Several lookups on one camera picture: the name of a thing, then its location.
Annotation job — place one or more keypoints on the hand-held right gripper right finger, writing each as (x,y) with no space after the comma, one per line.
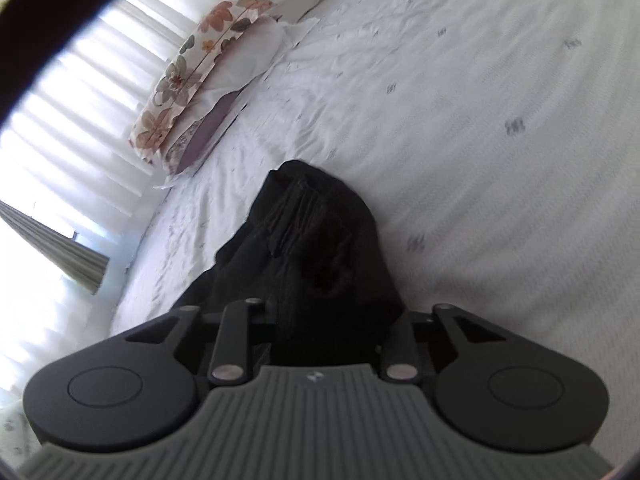
(400,345)

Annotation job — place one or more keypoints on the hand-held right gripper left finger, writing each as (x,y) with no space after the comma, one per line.
(235,340)

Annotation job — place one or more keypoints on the black pants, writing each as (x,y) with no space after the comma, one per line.
(310,260)

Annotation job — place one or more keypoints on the grey green drape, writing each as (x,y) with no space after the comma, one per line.
(65,250)

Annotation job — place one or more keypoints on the purple pillow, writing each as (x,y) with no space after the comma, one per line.
(202,135)

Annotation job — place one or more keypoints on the white bed sheet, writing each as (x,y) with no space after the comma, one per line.
(475,135)

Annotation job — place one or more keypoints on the orange floral pillow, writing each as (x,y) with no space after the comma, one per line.
(185,75)

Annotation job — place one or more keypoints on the white pillow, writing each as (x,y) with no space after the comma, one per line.
(240,60)

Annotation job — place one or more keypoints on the white sheer curtain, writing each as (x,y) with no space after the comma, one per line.
(90,100)

